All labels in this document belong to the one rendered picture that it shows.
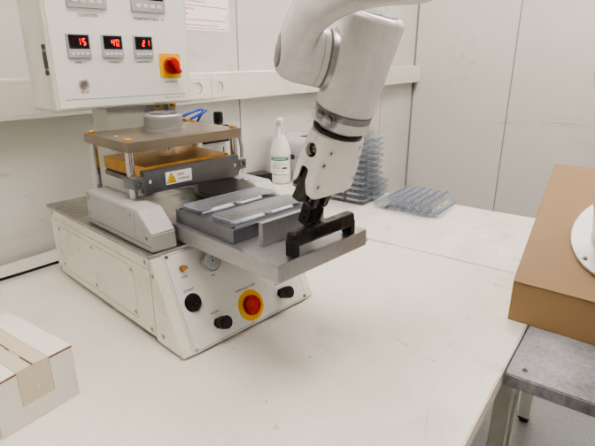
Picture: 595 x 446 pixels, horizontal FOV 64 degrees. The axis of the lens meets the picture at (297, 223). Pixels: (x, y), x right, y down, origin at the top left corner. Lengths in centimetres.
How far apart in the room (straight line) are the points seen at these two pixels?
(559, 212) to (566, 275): 14
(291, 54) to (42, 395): 60
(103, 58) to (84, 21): 8
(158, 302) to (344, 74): 51
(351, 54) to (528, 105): 251
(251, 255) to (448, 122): 261
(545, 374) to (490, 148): 235
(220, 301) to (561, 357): 63
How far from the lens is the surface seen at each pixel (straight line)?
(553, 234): 109
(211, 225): 82
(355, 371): 86
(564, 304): 105
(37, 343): 86
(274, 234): 78
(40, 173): 147
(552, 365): 97
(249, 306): 96
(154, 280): 89
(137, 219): 89
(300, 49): 61
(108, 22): 116
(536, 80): 310
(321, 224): 75
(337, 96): 66
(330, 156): 68
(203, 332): 91
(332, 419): 77
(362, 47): 64
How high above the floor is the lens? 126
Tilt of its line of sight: 19 degrees down
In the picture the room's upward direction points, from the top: straight up
